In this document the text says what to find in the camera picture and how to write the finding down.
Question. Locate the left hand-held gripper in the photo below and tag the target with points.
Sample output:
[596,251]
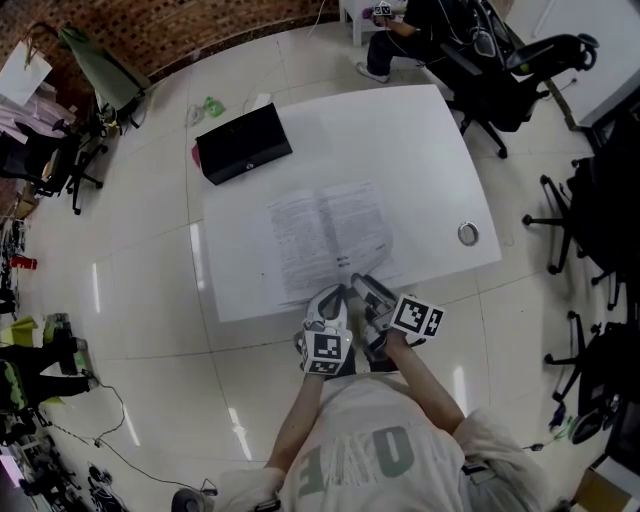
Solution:
[325,347]

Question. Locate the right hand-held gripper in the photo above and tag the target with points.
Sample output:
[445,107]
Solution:
[415,315]

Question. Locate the white book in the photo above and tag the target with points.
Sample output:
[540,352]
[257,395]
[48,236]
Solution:
[325,235]

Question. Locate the person's right forearm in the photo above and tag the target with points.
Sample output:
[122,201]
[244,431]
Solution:
[425,385]

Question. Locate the person's left forearm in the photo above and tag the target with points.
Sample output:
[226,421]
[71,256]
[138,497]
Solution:
[300,420]

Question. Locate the white table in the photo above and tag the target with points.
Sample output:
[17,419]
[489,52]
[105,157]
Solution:
[415,160]

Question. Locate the person's beige printed shirt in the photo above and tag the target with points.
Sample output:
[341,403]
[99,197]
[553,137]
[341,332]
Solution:
[380,450]

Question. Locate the black rectangular box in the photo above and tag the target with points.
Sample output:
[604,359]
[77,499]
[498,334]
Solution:
[242,145]

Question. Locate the red plastic bag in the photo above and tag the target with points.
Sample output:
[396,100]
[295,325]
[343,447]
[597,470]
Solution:
[196,155]

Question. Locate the white power strip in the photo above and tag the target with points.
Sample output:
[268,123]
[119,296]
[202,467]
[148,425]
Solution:
[260,100]

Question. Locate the green plastic bag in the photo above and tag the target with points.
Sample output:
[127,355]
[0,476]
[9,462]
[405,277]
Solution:
[214,106]

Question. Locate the clear plastic bag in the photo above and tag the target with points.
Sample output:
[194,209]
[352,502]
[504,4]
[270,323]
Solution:
[196,115]

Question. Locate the grey round stool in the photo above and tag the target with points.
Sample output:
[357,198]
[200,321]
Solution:
[187,501]

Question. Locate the black mesh office chair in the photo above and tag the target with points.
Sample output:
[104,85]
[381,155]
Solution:
[605,210]
[600,370]

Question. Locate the black office chair with headrest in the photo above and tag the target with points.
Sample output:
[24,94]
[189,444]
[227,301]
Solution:
[505,85]

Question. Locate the white desk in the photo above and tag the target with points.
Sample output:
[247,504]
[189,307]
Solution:
[357,20]

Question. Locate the red box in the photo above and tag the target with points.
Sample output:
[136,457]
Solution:
[24,262]

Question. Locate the brown cardboard box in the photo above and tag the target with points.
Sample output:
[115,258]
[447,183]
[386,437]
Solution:
[25,207]

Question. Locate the green folded board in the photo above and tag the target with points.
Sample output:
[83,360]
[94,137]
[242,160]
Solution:
[105,70]

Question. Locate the black office chair with armrests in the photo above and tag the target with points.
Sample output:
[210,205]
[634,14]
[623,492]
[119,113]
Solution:
[35,155]

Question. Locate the white paper bag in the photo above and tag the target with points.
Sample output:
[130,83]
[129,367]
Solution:
[22,75]

